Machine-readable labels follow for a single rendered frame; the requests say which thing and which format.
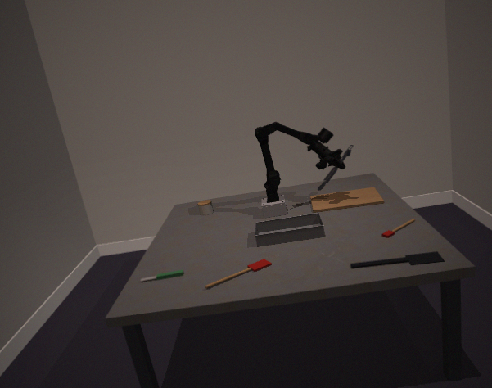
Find brown wooden board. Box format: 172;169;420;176
310;187;384;213

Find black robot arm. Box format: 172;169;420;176
255;122;334;203

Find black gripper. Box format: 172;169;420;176
318;146;346;169

